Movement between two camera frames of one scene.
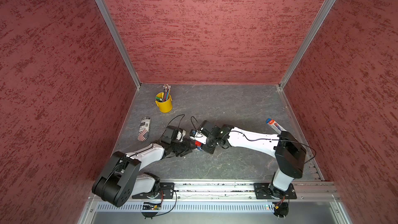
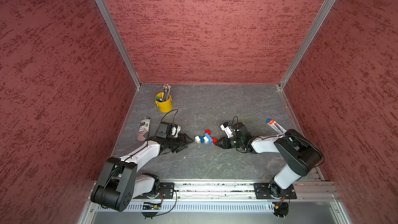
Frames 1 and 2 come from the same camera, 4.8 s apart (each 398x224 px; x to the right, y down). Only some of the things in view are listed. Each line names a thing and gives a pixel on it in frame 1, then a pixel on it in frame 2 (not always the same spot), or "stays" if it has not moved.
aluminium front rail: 318,191 stays
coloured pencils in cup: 166,92 stays
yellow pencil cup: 165,106 stays
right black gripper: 205,148 → 225,144
